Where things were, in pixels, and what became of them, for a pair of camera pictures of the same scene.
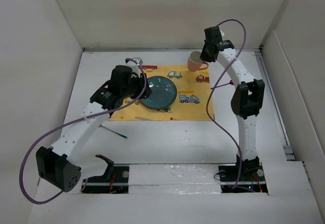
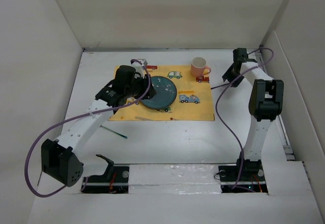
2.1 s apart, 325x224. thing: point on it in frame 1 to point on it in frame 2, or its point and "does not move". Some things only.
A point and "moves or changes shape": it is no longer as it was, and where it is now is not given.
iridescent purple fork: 100,125 does not move
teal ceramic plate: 164,92 does not move
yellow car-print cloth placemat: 191,102 does not move
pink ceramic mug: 194,63 moves or changes shape
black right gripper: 203,55 to 227,75
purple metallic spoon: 231,82 does not move
